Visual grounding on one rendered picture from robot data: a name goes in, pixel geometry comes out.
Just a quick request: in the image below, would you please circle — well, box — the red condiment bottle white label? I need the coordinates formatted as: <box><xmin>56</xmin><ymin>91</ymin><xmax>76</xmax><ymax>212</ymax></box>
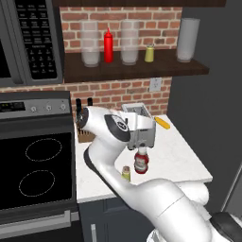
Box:
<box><xmin>133</xmin><ymin>146</ymin><xmax>150</xmax><ymax>175</ymax></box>

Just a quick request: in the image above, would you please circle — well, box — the yellow-green shaker with brown lid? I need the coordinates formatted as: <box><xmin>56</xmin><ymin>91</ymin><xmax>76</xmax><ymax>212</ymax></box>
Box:
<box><xmin>121</xmin><ymin>165</ymin><xmax>131</xmax><ymax>183</ymax></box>

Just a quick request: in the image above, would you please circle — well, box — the plain red condiment bottle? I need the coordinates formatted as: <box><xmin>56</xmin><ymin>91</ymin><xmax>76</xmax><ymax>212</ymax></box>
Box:
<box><xmin>103</xmin><ymin>26</ymin><xmax>114</xmax><ymax>64</ymax></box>

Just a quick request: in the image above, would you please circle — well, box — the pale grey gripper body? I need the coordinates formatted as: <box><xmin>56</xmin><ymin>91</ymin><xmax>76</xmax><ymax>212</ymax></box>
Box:
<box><xmin>127</xmin><ymin>116</ymin><xmax>157</xmax><ymax>150</ymax></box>

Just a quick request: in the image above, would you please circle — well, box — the silver cabinet door handle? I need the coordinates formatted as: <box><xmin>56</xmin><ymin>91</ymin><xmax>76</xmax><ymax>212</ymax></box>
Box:
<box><xmin>90</xmin><ymin>223</ymin><xmax>97</xmax><ymax>242</ymax></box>

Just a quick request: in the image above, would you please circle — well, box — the black and steel stove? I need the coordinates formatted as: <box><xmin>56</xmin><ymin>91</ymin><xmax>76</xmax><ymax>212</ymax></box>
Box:
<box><xmin>0</xmin><ymin>91</ymin><xmax>80</xmax><ymax>242</ymax></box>

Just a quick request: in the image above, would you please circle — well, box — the silver toaster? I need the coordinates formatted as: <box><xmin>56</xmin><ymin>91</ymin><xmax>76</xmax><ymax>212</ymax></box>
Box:
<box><xmin>121</xmin><ymin>102</ymin><xmax>155</xmax><ymax>120</ymax></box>

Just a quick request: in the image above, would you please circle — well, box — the silver oven door handle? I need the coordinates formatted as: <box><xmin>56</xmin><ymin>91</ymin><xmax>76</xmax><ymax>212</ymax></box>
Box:
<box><xmin>0</xmin><ymin>210</ymin><xmax>80</xmax><ymax>240</ymax></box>

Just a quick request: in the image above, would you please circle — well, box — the yellow corn cob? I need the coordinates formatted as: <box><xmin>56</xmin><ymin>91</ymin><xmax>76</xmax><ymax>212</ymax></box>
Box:
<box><xmin>153</xmin><ymin>115</ymin><xmax>172</xmax><ymax>130</ymax></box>

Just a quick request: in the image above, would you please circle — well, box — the brown knife block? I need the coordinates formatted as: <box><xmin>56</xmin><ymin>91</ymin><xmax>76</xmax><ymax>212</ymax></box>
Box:
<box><xmin>76</xmin><ymin>122</ymin><xmax>96</xmax><ymax>144</ymax></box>

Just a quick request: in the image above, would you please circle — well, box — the dark wooden shelf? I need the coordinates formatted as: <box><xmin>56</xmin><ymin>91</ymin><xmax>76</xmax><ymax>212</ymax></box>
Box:
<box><xmin>62</xmin><ymin>48</ymin><xmax>211</xmax><ymax>84</ymax></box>

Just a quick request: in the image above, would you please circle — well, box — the grey microwave oven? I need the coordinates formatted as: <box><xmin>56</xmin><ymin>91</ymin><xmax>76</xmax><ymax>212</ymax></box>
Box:
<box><xmin>0</xmin><ymin>0</ymin><xmax>66</xmax><ymax>88</ymax></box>

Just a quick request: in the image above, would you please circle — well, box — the white wall outlet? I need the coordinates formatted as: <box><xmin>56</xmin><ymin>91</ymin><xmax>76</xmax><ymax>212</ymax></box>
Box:
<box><xmin>148</xmin><ymin>77</ymin><xmax>164</xmax><ymax>94</ymax></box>

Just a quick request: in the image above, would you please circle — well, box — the yellow-green shaker with grey lid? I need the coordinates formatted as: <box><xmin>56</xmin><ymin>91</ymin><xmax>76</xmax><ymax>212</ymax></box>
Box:
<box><xmin>144</xmin><ymin>43</ymin><xmax>156</xmax><ymax>63</ymax></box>

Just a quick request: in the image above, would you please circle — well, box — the dark grey cabinet door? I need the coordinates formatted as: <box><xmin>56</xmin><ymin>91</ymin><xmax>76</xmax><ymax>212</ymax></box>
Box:
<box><xmin>78</xmin><ymin>196</ymin><xmax>155</xmax><ymax>242</ymax></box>

